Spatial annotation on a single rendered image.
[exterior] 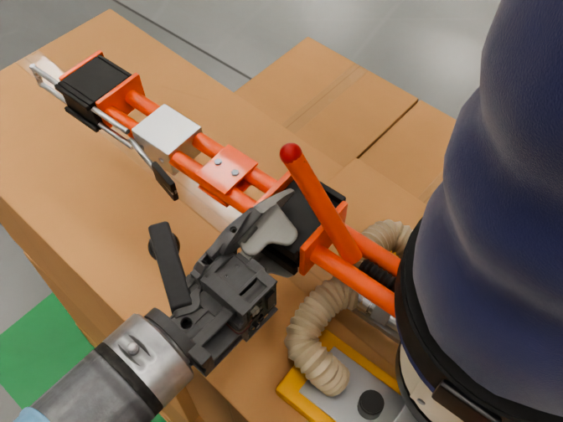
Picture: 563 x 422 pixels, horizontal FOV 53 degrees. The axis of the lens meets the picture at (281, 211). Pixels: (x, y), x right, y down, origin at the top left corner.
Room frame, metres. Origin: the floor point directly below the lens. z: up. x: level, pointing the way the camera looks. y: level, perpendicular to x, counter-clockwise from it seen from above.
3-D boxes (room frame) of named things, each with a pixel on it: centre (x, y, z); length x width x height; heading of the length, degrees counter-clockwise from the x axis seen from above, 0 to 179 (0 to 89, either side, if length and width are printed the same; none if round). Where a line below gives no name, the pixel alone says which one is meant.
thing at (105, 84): (0.59, 0.25, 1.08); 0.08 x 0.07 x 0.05; 51
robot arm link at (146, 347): (0.20, 0.13, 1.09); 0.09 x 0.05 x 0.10; 48
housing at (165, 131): (0.50, 0.15, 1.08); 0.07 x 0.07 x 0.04; 51
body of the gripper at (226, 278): (0.26, 0.07, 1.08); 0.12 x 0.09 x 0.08; 138
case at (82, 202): (0.62, 0.26, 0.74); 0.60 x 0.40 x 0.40; 47
